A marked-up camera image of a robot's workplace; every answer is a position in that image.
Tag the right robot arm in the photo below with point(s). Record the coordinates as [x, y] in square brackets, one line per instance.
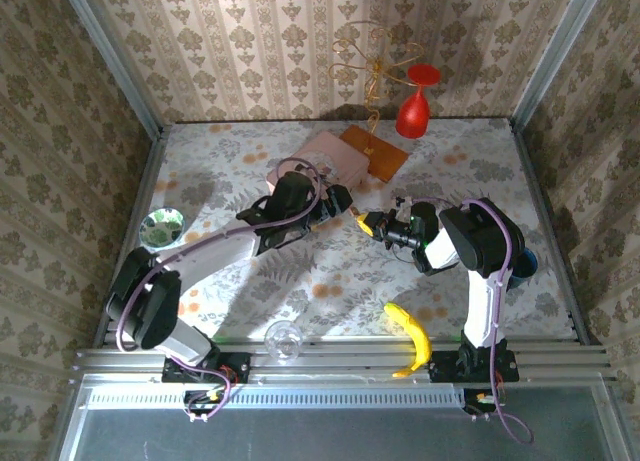
[482, 241]

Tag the green patterned bowl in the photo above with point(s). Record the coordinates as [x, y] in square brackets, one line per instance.
[160, 231]

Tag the pink tin box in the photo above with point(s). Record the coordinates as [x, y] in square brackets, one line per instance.
[345, 156]

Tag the clear glass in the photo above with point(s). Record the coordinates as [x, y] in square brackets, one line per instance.
[283, 348]

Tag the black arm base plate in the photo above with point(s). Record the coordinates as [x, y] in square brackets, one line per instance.
[235, 371]
[445, 371]

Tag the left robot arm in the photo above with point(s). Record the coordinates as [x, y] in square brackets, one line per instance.
[215, 253]

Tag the grey metal panel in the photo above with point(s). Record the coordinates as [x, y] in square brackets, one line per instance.
[325, 436]

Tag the red wine glass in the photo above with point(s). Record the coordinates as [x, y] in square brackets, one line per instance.
[414, 116]

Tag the aluminium corner post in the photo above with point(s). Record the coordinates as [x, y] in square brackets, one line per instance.
[112, 56]
[556, 56]

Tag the small black connector board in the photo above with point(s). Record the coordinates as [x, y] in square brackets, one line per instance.
[482, 401]
[202, 401]

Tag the floral table cover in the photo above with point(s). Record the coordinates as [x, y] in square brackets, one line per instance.
[210, 146]

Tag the aluminium long mounting rail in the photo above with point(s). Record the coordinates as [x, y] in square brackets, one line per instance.
[350, 361]

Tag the yellow banana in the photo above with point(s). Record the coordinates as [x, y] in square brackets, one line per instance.
[417, 336]

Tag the blue cup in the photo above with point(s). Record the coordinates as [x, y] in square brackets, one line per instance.
[527, 271]

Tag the aluminium side rail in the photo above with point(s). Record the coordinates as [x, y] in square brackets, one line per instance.
[536, 181]
[146, 181]

